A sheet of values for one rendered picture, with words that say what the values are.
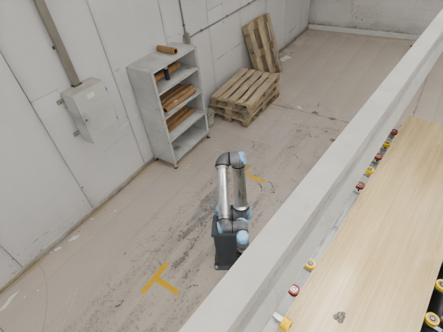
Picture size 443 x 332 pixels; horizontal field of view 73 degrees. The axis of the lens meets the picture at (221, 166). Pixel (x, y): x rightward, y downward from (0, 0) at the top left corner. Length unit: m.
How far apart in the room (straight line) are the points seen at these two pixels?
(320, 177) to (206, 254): 2.86
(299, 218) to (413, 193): 2.51
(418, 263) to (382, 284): 0.35
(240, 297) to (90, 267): 3.39
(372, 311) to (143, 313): 2.12
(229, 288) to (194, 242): 3.08
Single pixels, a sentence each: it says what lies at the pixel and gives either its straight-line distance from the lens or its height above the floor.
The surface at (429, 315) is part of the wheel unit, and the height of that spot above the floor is 0.91.
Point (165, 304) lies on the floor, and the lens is 3.42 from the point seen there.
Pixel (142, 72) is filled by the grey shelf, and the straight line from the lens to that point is 3.92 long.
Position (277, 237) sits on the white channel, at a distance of 0.70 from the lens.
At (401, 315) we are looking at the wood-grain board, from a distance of 2.48.
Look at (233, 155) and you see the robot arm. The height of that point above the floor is 1.44.
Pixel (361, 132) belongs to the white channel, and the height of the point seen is 2.46.
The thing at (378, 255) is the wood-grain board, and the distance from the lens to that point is 2.66.
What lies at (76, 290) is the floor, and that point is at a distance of 3.87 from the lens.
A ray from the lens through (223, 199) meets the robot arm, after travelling 2.36.
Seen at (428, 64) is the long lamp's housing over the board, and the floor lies 2.37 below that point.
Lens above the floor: 3.03
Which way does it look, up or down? 42 degrees down
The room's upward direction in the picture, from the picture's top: 7 degrees counter-clockwise
